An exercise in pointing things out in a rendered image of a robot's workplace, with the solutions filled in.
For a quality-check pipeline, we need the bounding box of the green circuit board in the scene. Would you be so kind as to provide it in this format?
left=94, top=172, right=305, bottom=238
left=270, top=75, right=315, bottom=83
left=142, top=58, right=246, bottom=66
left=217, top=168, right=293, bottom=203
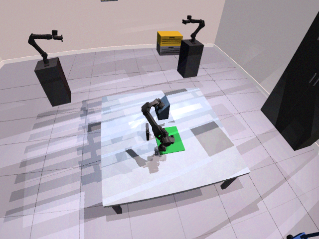
left=156, top=126, right=185, bottom=155

